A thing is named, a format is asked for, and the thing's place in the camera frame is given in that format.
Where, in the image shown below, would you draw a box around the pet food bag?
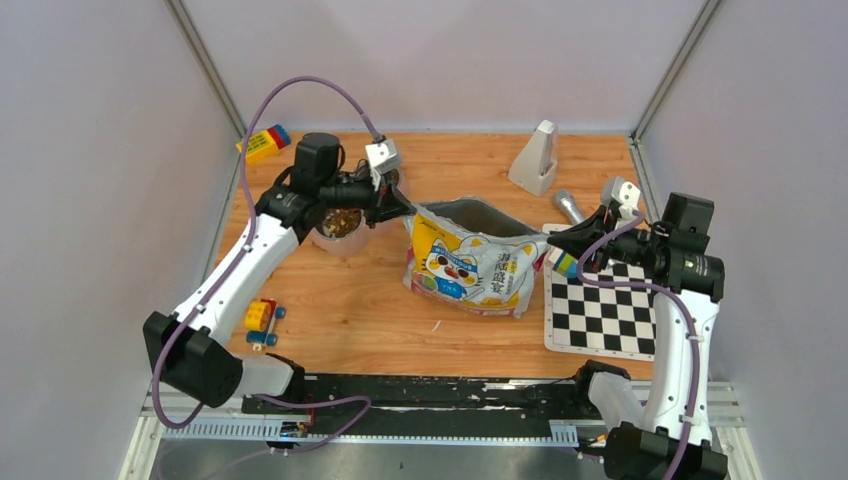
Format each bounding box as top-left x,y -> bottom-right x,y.
403,197 -> 549,318

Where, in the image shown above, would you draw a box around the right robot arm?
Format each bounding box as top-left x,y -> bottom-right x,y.
548,192 -> 729,479

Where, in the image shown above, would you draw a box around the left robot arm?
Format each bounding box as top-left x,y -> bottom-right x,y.
142,132 -> 415,413

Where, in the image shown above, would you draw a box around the green white blue blocks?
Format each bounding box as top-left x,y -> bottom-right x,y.
545,247 -> 577,279

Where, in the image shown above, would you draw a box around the silver microphone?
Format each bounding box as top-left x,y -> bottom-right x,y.
552,190 -> 586,225

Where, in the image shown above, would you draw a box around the steel bowl near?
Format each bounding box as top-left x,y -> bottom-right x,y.
316,208 -> 363,240

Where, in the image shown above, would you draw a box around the pink double bowl stand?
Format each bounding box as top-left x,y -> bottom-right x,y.
311,169 -> 402,257

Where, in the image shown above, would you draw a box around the checkerboard mat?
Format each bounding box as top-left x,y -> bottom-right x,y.
543,262 -> 656,362

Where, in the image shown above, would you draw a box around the white metronome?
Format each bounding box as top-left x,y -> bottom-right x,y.
508,120 -> 559,197

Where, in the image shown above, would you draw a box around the yellow red blue block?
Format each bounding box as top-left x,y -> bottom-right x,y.
236,124 -> 291,165

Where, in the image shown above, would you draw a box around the yellow red toy block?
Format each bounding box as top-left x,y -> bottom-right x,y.
244,298 -> 287,352

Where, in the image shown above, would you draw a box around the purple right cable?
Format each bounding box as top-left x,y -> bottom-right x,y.
574,211 -> 702,480

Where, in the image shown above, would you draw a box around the purple cable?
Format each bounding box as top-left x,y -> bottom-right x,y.
150,75 -> 387,457
574,211 -> 702,480

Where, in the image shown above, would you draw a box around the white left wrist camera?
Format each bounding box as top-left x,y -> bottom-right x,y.
365,138 -> 402,191

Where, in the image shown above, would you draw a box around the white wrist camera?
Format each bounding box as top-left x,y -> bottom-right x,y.
365,138 -> 402,191
600,176 -> 641,225

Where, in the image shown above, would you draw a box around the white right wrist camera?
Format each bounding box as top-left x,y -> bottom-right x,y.
600,176 -> 641,225

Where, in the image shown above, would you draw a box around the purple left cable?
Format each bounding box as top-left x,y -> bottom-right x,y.
150,75 -> 387,457

